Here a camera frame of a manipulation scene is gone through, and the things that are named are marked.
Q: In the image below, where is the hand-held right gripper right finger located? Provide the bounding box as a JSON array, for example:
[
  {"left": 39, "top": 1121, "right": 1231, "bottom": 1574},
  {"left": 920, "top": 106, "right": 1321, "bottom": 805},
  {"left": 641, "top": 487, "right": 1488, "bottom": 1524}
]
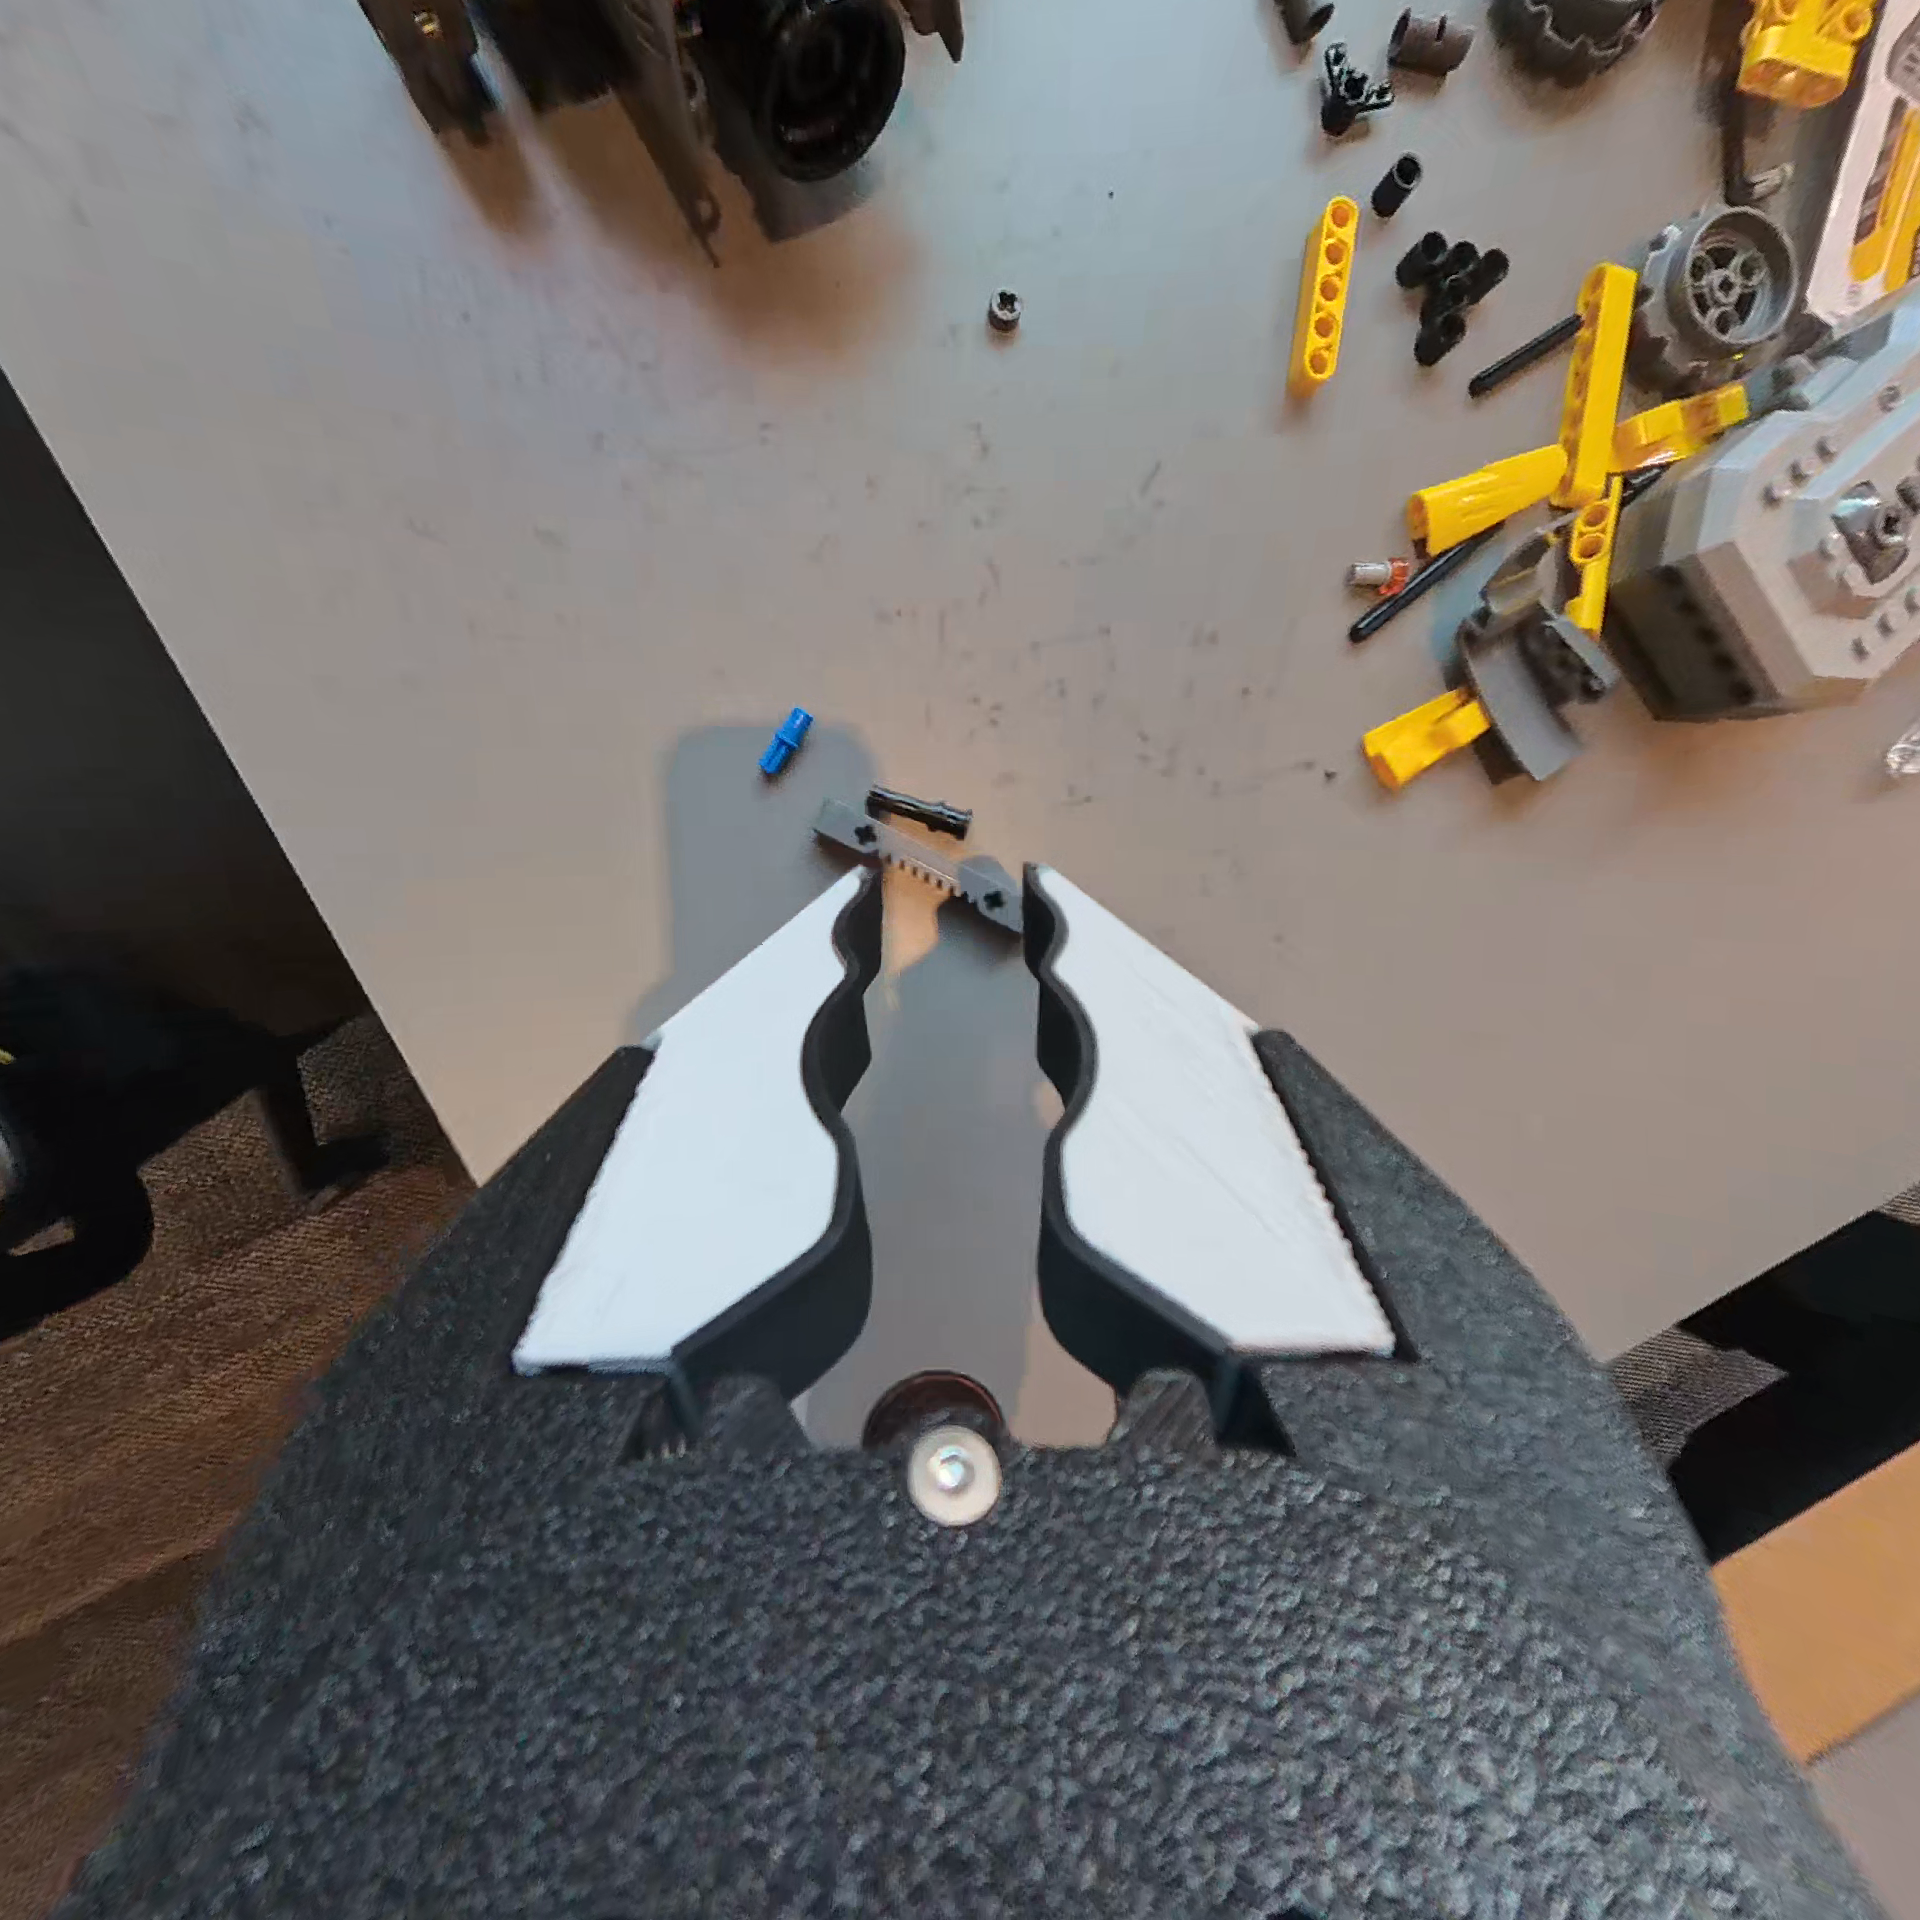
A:
[{"left": 1017, "top": 860, "right": 1399, "bottom": 1454}]

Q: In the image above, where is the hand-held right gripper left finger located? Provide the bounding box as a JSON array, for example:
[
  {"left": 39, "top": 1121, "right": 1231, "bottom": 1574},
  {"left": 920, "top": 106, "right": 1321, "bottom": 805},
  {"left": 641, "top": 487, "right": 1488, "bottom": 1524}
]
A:
[{"left": 511, "top": 864, "right": 887, "bottom": 1411}]

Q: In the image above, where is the grey gear rack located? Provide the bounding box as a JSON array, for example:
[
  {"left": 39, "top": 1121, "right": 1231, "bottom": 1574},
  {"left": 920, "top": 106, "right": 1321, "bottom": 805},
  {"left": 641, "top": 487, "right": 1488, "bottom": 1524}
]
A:
[{"left": 815, "top": 798, "right": 1034, "bottom": 934}]

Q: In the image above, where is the grey desk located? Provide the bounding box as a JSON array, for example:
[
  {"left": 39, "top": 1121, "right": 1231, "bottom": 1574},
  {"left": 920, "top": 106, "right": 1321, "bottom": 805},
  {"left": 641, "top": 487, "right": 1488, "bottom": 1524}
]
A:
[{"left": 0, "top": 0, "right": 1920, "bottom": 1454}]

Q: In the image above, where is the yellow tapered panel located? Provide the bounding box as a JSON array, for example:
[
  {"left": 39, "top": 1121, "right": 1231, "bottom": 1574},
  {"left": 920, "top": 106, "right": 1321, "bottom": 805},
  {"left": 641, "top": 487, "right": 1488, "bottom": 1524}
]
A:
[
  {"left": 1360, "top": 687, "right": 1492, "bottom": 796},
  {"left": 1406, "top": 444, "right": 1570, "bottom": 560}
]

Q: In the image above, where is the long black axle rod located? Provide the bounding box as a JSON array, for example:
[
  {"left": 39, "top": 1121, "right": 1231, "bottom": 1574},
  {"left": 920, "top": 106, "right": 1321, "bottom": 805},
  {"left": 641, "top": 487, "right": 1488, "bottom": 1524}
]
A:
[{"left": 1347, "top": 524, "right": 1507, "bottom": 646}]

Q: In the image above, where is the grey battery box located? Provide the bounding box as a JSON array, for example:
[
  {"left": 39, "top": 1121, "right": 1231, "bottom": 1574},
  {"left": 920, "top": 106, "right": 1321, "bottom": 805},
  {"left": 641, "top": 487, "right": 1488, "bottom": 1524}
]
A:
[{"left": 1608, "top": 349, "right": 1920, "bottom": 723}]

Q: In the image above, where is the yellow angled beam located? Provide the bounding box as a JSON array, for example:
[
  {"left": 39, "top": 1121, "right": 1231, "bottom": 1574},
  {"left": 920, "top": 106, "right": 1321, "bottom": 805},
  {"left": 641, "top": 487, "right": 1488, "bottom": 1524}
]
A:
[{"left": 1613, "top": 380, "right": 1752, "bottom": 474}]

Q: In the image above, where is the short yellow holed beam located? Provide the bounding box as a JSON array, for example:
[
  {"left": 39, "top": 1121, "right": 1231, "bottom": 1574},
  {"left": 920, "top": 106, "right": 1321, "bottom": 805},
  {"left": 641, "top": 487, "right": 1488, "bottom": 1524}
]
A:
[{"left": 1285, "top": 195, "right": 1360, "bottom": 403}]

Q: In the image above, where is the black cross connector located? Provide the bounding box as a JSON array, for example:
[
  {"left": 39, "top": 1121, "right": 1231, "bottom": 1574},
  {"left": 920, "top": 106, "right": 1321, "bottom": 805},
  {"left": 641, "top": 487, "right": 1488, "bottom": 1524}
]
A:
[{"left": 1395, "top": 231, "right": 1514, "bottom": 367}]

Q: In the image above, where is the grey sprocket wheel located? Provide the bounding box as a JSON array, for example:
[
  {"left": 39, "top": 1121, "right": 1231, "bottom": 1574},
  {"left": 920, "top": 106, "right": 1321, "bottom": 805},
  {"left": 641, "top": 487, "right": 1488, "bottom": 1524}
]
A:
[
  {"left": 1622, "top": 198, "right": 1809, "bottom": 396},
  {"left": 1488, "top": 0, "right": 1663, "bottom": 80}
]

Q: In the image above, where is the long thin yellow beam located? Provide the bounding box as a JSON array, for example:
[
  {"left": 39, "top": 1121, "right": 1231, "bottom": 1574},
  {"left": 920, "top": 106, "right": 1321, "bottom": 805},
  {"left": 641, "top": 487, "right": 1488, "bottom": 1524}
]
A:
[{"left": 1550, "top": 261, "right": 1643, "bottom": 514}]

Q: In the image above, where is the small black clip brick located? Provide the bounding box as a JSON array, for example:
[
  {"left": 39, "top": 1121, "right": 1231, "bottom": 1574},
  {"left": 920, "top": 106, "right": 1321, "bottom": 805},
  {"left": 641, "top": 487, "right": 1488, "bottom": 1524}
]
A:
[{"left": 1318, "top": 41, "right": 1398, "bottom": 140}]

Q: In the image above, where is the yellow sticker sheet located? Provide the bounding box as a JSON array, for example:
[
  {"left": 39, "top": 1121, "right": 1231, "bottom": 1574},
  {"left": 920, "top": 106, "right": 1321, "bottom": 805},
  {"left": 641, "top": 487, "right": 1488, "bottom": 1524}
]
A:
[{"left": 1804, "top": 55, "right": 1920, "bottom": 325}]

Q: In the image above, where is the dark grey bracket brick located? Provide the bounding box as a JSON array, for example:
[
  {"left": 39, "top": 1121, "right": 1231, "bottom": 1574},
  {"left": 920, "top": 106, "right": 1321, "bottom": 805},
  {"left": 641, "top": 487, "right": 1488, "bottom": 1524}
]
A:
[{"left": 1442, "top": 530, "right": 1627, "bottom": 788}]

